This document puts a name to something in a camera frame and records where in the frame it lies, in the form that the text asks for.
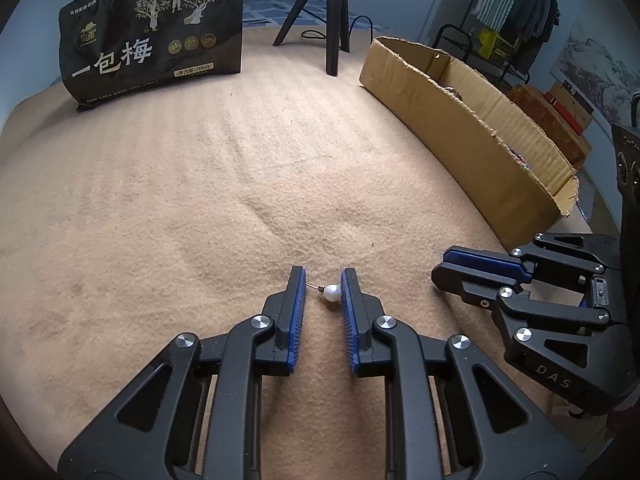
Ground yellow box on rack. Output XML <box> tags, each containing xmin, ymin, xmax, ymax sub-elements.
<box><xmin>478</xmin><ymin>27</ymin><xmax>515</xmax><ymax>63</ymax></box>

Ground tan bed blanket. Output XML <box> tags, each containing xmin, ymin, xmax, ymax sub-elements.
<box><xmin>0</xmin><ymin>24</ymin><xmax>606</xmax><ymax>480</ymax></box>

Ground landscape wall painting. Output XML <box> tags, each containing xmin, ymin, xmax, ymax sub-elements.
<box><xmin>554</xmin><ymin>0</ymin><xmax>639</xmax><ymax>125</ymax></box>

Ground brown cardboard box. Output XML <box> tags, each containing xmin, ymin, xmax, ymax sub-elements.
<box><xmin>359</xmin><ymin>36</ymin><xmax>579</xmax><ymax>248</ymax></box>

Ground orange cloth covered furniture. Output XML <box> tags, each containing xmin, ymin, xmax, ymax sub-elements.
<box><xmin>506</xmin><ymin>84</ymin><xmax>591</xmax><ymax>169</ymax></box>

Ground dark hanging clothes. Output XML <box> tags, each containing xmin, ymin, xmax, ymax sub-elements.
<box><xmin>500</xmin><ymin>0</ymin><xmax>560</xmax><ymax>74</ymax></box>

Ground black tripod stand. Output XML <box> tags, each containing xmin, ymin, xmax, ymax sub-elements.
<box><xmin>271</xmin><ymin>0</ymin><xmax>353</xmax><ymax>78</ymax></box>

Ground black clothes rack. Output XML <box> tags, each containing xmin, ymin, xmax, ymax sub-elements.
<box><xmin>432</xmin><ymin>0</ymin><xmax>561</xmax><ymax>90</ymax></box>

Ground white pearl earring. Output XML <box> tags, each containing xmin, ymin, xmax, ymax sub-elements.
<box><xmin>306</xmin><ymin>284</ymin><xmax>342</xmax><ymax>304</ymax></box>

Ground black printed snack bag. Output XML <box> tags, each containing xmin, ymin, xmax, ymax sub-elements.
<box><xmin>58</xmin><ymin>0</ymin><xmax>243</xmax><ymax>110</ymax></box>

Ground black light power cable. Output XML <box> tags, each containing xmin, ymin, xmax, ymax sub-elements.
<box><xmin>299</xmin><ymin>0</ymin><xmax>377</xmax><ymax>44</ymax></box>

